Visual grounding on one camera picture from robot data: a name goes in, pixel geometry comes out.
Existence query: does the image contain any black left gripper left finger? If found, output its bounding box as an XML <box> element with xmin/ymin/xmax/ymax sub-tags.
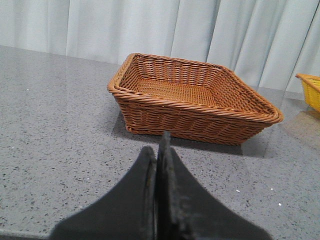
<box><xmin>49</xmin><ymin>146</ymin><xmax>157</xmax><ymax>240</ymax></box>

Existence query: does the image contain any brown wicker basket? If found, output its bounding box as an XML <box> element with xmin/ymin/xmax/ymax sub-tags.
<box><xmin>107</xmin><ymin>53</ymin><xmax>284</xmax><ymax>146</ymax></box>

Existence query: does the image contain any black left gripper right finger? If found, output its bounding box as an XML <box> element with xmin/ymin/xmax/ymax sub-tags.
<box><xmin>155</xmin><ymin>131</ymin><xmax>271</xmax><ymax>240</ymax></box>

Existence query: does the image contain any white curtain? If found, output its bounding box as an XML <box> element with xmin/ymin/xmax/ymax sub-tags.
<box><xmin>0</xmin><ymin>0</ymin><xmax>320</xmax><ymax>89</ymax></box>

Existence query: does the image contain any yellow wicker basket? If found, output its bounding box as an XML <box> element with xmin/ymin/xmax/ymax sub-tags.
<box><xmin>296</xmin><ymin>73</ymin><xmax>320</xmax><ymax>112</ymax></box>

